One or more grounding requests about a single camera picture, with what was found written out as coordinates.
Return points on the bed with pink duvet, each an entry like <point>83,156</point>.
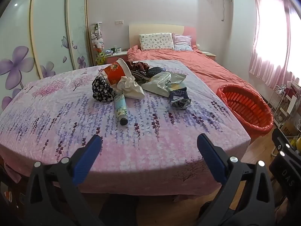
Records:
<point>152,29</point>

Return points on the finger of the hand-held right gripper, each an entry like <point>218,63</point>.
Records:
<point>283,141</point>

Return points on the black hairbrush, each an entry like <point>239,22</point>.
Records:
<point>152,71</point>

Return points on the white pipe cover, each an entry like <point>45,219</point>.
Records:
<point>229,1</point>

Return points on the hand cream tube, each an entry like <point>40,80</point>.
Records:
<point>120,108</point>

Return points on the wardrobe with flower doors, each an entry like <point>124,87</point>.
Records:
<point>47,28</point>

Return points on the crumpled blue snack packet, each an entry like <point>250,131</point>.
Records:
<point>178,94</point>

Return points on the pink nightstand with mugs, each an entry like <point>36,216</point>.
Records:
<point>116,57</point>

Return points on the yellow green plush toy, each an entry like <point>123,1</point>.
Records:
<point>101,58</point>

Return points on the black floral cloth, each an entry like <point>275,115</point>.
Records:
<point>101,90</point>

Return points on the pink curtain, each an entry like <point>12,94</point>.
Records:
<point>270,40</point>

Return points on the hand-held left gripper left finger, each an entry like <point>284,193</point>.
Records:
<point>87,157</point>

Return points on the white mug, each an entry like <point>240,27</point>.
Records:
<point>118,50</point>

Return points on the red plastic waste basket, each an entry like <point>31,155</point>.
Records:
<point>242,103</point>

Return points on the hanging plush toy organizer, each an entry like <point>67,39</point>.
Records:
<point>97,37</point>

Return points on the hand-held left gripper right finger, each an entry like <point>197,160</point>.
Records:
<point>211,157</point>

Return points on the salmon duvet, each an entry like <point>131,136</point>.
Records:
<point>188,66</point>

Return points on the white floral pillow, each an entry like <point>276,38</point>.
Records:
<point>156,42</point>

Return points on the table with floral cloth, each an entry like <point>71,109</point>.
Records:
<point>70,122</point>

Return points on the dark red scrunchie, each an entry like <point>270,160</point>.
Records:
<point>138,65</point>

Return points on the pink striped pillow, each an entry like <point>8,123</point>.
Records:
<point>182,42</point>

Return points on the white tissue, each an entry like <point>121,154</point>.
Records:
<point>129,87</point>

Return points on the red paper cup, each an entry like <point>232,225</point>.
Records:
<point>115,73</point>

